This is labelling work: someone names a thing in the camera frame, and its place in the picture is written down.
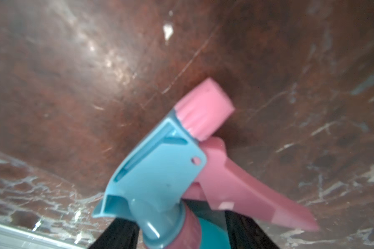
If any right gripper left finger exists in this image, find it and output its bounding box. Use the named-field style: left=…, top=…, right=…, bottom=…
left=89, top=218, right=139, bottom=249

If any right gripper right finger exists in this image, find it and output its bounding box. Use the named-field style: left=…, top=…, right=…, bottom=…
left=225, top=211, right=279, bottom=249

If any teal spray bottle pink trigger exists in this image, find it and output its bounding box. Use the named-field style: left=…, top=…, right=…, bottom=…
left=92, top=78, right=319, bottom=249

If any aluminium frame rail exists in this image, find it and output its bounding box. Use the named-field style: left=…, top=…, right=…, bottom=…
left=0, top=224, right=83, bottom=249

